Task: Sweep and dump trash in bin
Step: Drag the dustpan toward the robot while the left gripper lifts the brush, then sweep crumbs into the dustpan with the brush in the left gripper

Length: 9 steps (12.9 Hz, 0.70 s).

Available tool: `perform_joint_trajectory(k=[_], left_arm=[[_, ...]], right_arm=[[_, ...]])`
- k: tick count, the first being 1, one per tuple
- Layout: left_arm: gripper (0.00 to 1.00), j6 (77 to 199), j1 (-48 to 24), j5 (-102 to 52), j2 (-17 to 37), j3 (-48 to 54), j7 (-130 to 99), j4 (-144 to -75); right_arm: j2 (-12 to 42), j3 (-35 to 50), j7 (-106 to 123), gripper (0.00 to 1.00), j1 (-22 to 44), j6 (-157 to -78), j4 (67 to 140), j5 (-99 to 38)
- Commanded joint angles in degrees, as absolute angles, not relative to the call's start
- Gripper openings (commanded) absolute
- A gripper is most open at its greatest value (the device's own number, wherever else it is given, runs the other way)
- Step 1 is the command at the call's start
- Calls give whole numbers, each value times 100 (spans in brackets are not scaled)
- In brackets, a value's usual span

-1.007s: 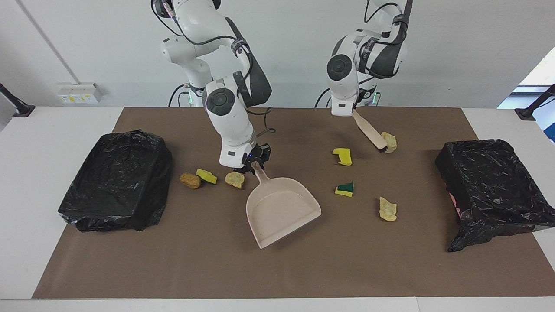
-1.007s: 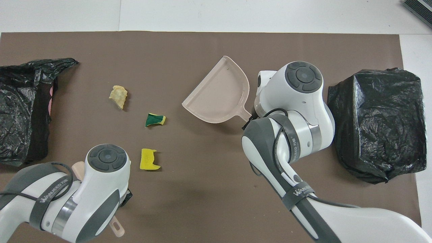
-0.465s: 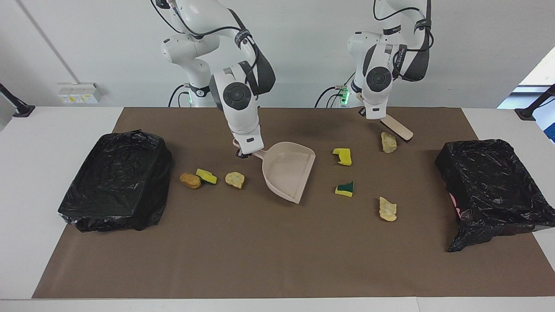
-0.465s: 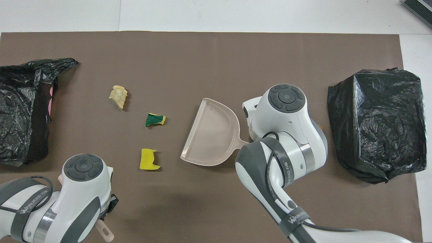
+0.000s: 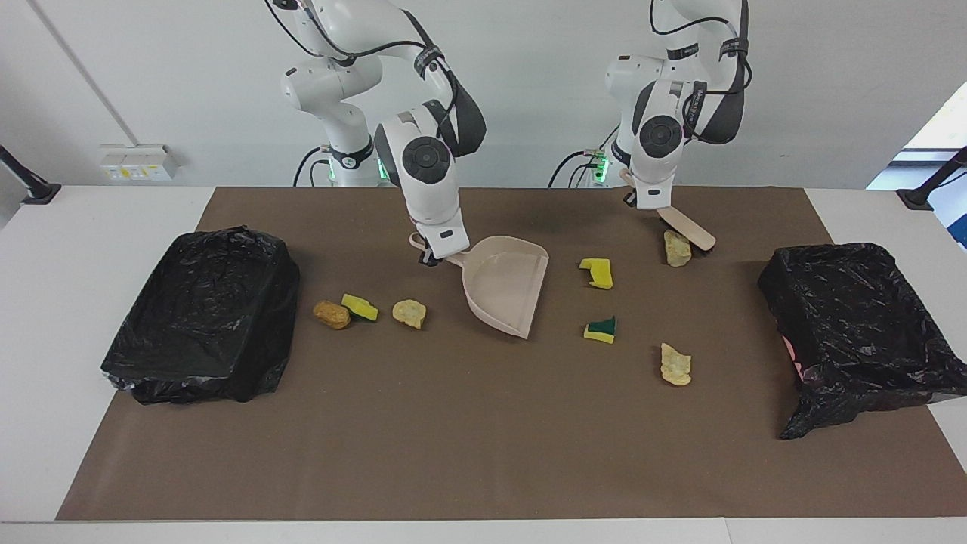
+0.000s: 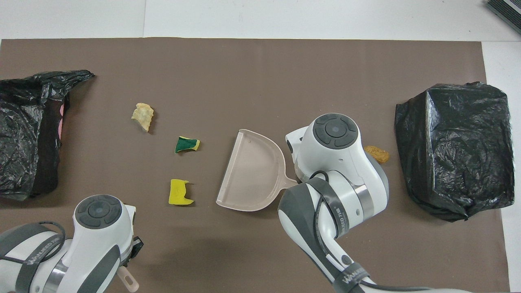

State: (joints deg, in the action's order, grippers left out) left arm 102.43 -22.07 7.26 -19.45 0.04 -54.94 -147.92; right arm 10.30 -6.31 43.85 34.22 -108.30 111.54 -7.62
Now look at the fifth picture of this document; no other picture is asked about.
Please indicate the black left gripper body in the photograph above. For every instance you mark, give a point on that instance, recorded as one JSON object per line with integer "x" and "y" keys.
{"x": 628, "y": 199}

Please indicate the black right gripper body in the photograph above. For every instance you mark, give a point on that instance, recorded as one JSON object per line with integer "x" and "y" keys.
{"x": 429, "y": 257}

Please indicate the pale round bread piece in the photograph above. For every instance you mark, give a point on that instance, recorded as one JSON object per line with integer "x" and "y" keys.
{"x": 409, "y": 313}

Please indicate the beige hand brush black bristles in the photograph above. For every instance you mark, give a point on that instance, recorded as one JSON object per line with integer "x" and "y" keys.
{"x": 687, "y": 228}

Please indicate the croissant bread piece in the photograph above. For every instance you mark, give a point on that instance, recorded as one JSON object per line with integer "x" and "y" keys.
{"x": 675, "y": 365}
{"x": 676, "y": 252}

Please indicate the notched yellow sponge piece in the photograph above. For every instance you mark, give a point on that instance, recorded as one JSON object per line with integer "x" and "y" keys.
{"x": 598, "y": 272}

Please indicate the beige plastic dustpan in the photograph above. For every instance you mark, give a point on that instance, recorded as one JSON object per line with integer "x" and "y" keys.
{"x": 502, "y": 291}

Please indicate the yellow sponge piece green edge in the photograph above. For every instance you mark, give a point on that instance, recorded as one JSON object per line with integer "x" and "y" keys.
{"x": 361, "y": 307}

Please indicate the brown fried nugget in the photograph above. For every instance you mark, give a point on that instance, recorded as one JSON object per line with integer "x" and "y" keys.
{"x": 331, "y": 315}

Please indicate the green and yellow sponge wedge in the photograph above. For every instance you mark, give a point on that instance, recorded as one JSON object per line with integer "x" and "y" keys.
{"x": 601, "y": 331}

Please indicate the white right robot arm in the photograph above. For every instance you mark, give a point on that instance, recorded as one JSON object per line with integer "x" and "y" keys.
{"x": 430, "y": 189}

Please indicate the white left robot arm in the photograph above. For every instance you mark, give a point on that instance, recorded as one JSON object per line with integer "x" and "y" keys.
{"x": 661, "y": 159}

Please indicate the pink bin with black bag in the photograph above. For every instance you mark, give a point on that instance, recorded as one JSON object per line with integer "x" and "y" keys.
{"x": 854, "y": 332}

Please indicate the brown table mat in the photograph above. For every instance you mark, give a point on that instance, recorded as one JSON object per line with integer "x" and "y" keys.
{"x": 453, "y": 476}

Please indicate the black clamp stand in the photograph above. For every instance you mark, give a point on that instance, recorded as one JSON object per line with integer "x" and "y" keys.
{"x": 918, "y": 199}
{"x": 39, "y": 193}

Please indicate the white wall socket box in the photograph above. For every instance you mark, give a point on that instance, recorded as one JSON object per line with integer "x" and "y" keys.
{"x": 136, "y": 162}

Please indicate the window with dark frame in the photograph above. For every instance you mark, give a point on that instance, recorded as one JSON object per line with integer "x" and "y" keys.
{"x": 944, "y": 128}

